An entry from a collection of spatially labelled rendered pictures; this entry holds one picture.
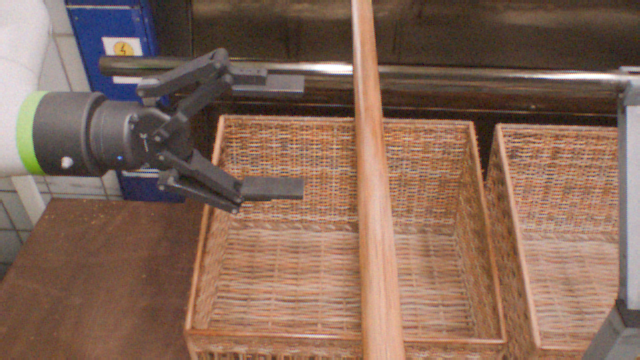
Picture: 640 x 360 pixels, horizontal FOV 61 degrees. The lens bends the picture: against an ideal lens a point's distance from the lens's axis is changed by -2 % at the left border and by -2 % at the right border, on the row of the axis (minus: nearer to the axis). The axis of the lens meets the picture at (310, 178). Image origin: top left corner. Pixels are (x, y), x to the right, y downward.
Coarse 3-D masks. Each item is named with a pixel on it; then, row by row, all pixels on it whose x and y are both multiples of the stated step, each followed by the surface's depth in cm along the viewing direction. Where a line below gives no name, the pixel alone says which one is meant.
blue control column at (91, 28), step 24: (72, 0) 105; (96, 0) 104; (120, 0) 104; (144, 0) 104; (72, 24) 108; (96, 24) 108; (120, 24) 107; (96, 48) 111; (144, 48) 111; (96, 72) 115; (120, 96) 119; (144, 192) 137; (168, 192) 137
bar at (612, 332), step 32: (128, 64) 74; (160, 64) 74; (256, 64) 73; (288, 64) 73; (320, 64) 73; (352, 64) 73; (384, 64) 73; (416, 64) 73; (448, 64) 73; (608, 320) 73; (608, 352) 73
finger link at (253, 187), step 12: (252, 180) 64; (264, 180) 64; (276, 180) 64; (288, 180) 64; (300, 180) 64; (252, 192) 62; (264, 192) 62; (276, 192) 62; (288, 192) 62; (300, 192) 62
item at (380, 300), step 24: (360, 0) 80; (360, 24) 74; (360, 48) 70; (360, 72) 65; (360, 96) 62; (360, 120) 58; (360, 144) 55; (384, 144) 56; (360, 168) 53; (384, 168) 53; (360, 192) 51; (384, 192) 50; (360, 216) 48; (384, 216) 47; (360, 240) 47; (384, 240) 45; (360, 264) 45; (384, 264) 43; (384, 288) 42; (384, 312) 40; (384, 336) 39
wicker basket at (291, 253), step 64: (320, 128) 120; (384, 128) 120; (448, 128) 119; (320, 192) 127; (448, 192) 126; (256, 256) 124; (320, 256) 124; (448, 256) 124; (192, 320) 95; (256, 320) 111; (320, 320) 111; (448, 320) 111
